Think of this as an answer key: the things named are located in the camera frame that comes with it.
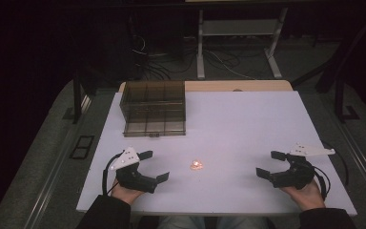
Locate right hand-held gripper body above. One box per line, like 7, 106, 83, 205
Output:
270, 142, 336, 191

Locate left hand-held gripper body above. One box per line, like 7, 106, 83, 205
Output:
109, 146, 158, 195

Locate person's left hand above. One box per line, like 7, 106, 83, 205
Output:
111, 179, 145, 205

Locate person's right hand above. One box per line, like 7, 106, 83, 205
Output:
280, 179, 327, 212

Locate small shiny orange object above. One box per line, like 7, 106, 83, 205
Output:
190, 159, 205, 172

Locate brown translucent drawer box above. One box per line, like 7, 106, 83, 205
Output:
119, 80, 187, 138

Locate white board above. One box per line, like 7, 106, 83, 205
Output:
75, 90, 358, 218

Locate person's legs in jeans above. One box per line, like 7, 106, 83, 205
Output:
156, 216, 270, 229

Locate wooden table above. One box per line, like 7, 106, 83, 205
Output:
118, 79, 294, 94

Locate black metal stand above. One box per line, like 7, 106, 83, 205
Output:
62, 70, 92, 125
290, 9, 366, 124

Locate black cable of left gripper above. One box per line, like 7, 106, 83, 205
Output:
101, 152, 126, 196

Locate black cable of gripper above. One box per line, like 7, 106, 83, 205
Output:
101, 152, 126, 196
309, 140, 351, 201

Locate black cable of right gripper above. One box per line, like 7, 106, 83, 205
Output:
309, 140, 351, 201

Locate black floor socket frame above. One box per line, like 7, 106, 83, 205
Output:
69, 135, 95, 160

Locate aluminium floor rail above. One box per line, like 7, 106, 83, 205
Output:
335, 119, 366, 206
23, 94, 93, 229

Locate bundle of floor cables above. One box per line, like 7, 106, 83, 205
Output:
129, 32, 256, 81

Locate white metal desk frame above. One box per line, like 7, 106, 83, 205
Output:
195, 7, 290, 80

